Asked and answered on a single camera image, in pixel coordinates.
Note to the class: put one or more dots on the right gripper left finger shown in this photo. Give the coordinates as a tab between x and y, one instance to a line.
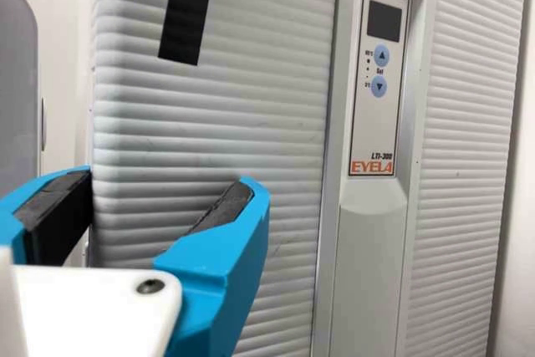
46	215

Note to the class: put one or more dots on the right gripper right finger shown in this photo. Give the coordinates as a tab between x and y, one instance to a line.
221	273

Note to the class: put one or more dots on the incubator door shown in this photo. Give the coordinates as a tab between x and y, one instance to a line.
259	114

